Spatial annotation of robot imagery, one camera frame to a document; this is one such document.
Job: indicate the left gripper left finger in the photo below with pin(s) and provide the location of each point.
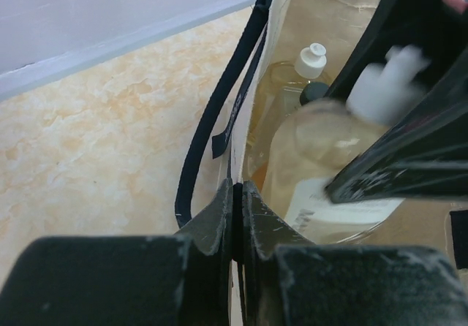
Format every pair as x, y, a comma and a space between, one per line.
178, 279

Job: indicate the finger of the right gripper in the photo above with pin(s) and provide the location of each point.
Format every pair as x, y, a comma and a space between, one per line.
423, 156

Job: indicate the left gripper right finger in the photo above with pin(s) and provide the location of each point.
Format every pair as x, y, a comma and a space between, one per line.
290, 281

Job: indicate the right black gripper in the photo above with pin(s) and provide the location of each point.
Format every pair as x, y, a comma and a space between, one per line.
432, 26

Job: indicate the beige canvas tote bag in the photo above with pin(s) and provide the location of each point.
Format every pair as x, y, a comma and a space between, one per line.
275, 30

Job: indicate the yellow bottle white cap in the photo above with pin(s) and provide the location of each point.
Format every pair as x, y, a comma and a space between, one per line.
317, 141

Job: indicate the amber bottle white cap tall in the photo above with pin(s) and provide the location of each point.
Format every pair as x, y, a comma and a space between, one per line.
308, 67

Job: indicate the clear bottle dark cap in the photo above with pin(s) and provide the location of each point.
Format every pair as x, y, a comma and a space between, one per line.
291, 98

